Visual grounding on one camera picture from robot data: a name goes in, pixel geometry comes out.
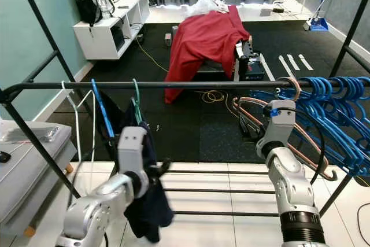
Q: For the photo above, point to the dark printed t-shirt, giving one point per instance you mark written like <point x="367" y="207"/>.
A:
<point x="153" y="212"/>

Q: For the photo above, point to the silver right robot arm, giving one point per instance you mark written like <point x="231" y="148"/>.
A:
<point x="292" y="189"/>

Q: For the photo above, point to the copper metal hanger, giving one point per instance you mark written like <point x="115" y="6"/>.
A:
<point x="248" y="101"/>

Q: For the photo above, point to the green hanger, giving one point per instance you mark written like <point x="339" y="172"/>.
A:
<point x="138" y="93"/>

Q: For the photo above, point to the black machine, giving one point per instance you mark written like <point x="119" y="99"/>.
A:
<point x="251" y="67"/>

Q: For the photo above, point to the white tape strip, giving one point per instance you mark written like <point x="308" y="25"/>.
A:
<point x="306" y="62"/>
<point x="285" y="66"/>
<point x="293" y="62"/>

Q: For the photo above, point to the black metal clothes rack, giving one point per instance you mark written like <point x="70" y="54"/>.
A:
<point x="179" y="85"/>

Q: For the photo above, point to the red cloth cover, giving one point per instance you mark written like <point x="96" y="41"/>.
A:
<point x="202" y="39"/>

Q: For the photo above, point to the small black device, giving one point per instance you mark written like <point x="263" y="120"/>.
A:
<point x="4" y="157"/>

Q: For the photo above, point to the blue white mop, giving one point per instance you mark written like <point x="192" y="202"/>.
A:
<point x="318" y="25"/>

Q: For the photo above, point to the white plastic bag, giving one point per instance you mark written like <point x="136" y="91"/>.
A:
<point x="205" y="6"/>

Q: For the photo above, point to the flat grey pad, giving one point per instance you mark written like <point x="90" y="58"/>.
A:
<point x="32" y="133"/>

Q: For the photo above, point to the dark hanging garment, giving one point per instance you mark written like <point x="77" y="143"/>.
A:
<point x="113" y="120"/>

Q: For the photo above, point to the white shelf unit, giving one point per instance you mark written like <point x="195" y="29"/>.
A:
<point x="98" y="39"/>

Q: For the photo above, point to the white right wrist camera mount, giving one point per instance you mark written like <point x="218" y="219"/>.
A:
<point x="277" y="125"/>

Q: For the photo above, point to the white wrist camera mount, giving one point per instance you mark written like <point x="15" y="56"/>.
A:
<point x="277" y="125"/>
<point x="132" y="151"/>

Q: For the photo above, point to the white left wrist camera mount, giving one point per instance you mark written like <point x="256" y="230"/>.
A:
<point x="132" y="151"/>

